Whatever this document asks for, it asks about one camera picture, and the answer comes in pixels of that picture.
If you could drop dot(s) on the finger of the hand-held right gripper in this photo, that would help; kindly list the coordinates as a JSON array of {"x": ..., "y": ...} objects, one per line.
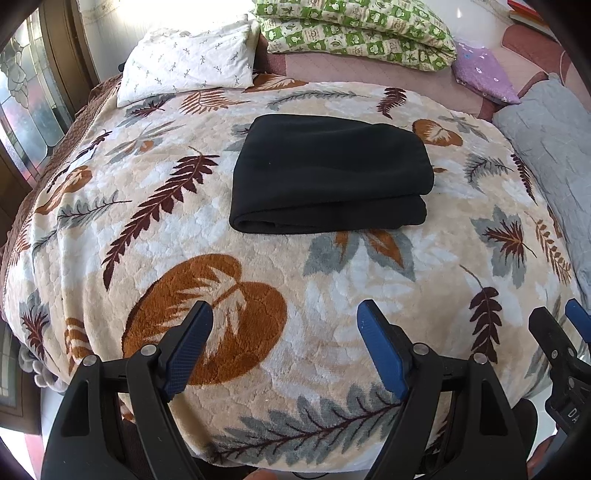
[
  {"x": 561, "y": 355},
  {"x": 579, "y": 321}
]

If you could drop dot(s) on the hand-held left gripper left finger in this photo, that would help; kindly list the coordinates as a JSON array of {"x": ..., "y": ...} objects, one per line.
[{"x": 189, "y": 351}]

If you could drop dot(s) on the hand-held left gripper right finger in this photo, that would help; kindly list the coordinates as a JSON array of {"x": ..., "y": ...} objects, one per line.
[{"x": 383, "y": 351}]

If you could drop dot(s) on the black pants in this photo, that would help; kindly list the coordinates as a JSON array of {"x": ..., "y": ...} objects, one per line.
[{"x": 323, "y": 175}]

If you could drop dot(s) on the leaf print fleece blanket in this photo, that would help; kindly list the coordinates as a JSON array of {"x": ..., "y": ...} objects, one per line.
[{"x": 277, "y": 286}]

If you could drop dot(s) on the grey quilted blanket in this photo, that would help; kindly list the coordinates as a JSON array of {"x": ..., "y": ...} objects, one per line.
[{"x": 549, "y": 147}]

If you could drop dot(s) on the purple pillow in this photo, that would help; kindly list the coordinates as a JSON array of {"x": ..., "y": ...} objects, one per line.
[{"x": 485, "y": 74}]

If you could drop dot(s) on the pink bed sheet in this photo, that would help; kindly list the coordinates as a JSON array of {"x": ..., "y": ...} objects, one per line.
[{"x": 369, "y": 76}]

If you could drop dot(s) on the white twig print pillow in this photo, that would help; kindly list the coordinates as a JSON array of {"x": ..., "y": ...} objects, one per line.
[{"x": 184, "y": 60}]

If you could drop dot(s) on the stained glass window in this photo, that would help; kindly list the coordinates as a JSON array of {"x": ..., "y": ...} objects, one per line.
[{"x": 32, "y": 92}]

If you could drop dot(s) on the stack of books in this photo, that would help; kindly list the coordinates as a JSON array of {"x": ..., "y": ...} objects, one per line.
[{"x": 526, "y": 14}]

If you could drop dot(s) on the green patterned quilt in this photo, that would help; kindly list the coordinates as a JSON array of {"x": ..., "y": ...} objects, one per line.
[{"x": 351, "y": 37}]

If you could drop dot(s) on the wooden window frame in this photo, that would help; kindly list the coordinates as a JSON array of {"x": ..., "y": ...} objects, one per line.
[{"x": 69, "y": 46}]

